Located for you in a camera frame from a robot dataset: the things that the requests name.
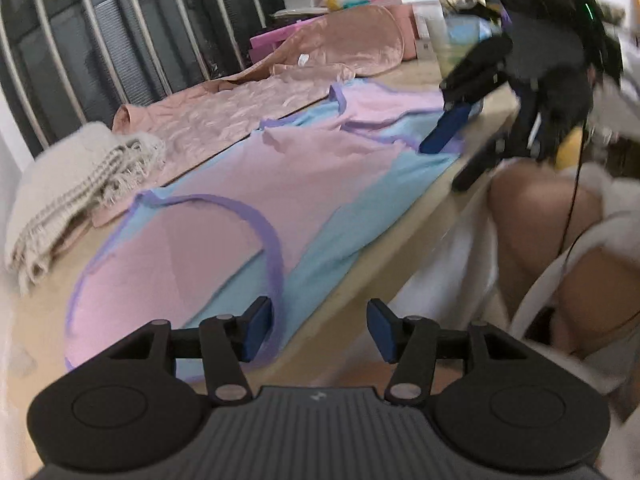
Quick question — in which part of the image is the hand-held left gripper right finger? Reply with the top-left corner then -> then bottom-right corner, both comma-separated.
366,298 -> 532,406

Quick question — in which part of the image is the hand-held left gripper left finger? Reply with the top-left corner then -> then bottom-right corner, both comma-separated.
107,296 -> 273,406

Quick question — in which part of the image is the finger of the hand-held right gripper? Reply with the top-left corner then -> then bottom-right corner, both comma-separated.
452,130 -> 508,193
419,35 -> 514,155

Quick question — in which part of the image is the pink and blue garment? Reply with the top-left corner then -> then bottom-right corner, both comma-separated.
65,79 -> 483,371

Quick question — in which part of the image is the person's bare leg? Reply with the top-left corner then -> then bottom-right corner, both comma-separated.
489,160 -> 606,321
547,247 -> 640,358

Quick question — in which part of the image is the translucent plastic container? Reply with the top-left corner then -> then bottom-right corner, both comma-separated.
436,15 -> 495,78

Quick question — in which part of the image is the person's white clothing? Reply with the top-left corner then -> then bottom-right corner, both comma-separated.
385,157 -> 640,411

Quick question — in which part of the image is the white carton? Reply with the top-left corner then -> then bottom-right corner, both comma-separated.
412,0 -> 446,58

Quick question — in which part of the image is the pink plastic box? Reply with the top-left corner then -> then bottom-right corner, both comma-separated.
249,19 -> 331,63

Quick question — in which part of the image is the pink quilted jacket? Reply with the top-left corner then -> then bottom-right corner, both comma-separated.
90,6 -> 407,228

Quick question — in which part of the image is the cream knitted fringed blanket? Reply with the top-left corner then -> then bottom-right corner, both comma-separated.
5,122 -> 167,296

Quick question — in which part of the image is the metal window grille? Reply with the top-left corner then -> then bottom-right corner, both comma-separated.
0,0 -> 301,156

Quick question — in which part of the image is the black cable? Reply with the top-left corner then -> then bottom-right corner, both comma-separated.
555,110 -> 588,261

